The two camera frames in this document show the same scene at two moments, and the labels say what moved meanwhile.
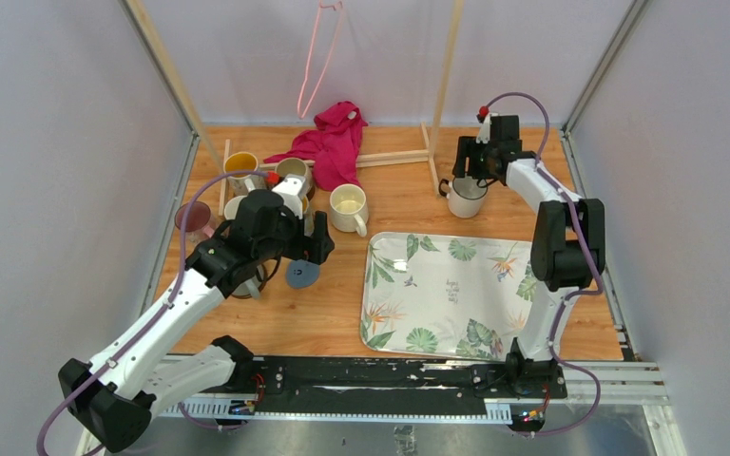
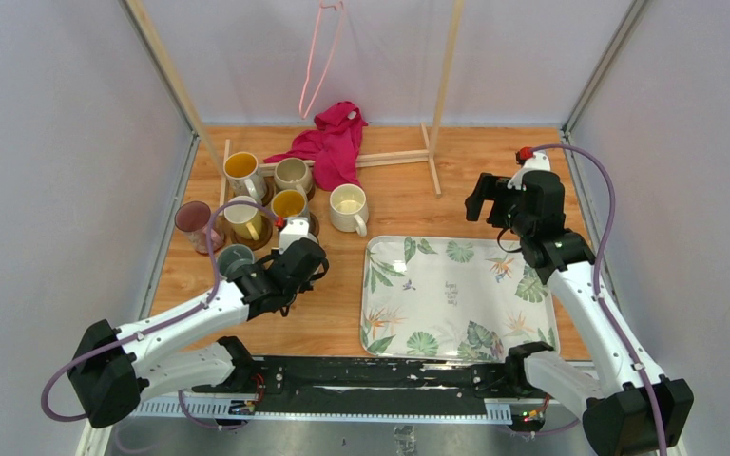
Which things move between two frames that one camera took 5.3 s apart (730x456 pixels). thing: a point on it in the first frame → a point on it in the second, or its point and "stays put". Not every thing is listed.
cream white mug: x=348 y=207 stays put
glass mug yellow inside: x=242 y=161 stays put
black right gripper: x=467 y=147 → x=489 y=187
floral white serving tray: x=446 y=295 stays put
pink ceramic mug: x=199 y=226 stays put
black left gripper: x=314 y=249 → x=305 y=285
